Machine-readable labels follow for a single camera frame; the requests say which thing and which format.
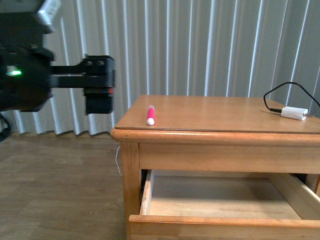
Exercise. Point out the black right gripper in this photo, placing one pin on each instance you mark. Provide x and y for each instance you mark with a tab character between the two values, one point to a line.
96	75

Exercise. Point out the pink marker with white caps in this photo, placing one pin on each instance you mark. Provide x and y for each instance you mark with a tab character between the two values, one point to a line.
150	121

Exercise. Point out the wooden drawer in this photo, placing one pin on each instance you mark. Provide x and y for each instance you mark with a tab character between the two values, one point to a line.
190	205

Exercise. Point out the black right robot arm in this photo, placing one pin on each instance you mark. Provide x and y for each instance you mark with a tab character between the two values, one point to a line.
31	83

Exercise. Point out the wooden nightstand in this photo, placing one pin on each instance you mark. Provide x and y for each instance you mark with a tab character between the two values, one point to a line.
210	134

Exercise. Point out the pale green pleated curtain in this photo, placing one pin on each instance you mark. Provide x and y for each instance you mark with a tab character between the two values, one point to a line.
228	48

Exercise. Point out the white power adapter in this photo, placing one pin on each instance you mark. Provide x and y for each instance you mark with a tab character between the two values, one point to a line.
294	113

